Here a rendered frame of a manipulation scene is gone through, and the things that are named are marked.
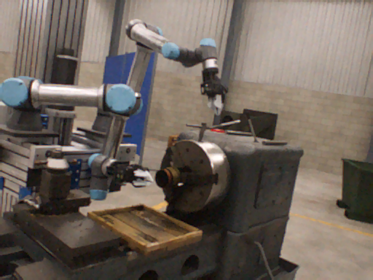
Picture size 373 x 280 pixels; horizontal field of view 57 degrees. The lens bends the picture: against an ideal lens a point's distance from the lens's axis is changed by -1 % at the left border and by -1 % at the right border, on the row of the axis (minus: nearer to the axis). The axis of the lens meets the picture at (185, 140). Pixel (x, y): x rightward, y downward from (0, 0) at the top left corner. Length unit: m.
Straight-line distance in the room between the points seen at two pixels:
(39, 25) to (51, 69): 0.22
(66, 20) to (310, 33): 10.34
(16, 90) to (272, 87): 10.58
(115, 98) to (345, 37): 10.64
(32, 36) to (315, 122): 10.16
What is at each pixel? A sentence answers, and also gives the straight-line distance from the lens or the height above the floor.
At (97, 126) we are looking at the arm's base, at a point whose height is 1.19.
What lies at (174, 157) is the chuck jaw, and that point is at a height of 1.15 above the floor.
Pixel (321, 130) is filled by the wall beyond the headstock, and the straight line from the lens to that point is 11.41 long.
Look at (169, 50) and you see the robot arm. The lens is 1.61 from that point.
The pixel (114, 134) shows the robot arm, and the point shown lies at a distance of 1.60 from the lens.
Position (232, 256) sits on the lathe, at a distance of 1.63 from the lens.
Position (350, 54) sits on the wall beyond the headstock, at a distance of 11.64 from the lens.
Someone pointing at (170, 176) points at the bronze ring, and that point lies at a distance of 1.39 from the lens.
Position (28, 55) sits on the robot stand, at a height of 1.51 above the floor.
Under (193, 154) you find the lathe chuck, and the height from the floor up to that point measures 1.18.
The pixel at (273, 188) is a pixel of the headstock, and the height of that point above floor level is 1.05.
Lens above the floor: 1.39
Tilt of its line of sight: 6 degrees down
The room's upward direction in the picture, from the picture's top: 9 degrees clockwise
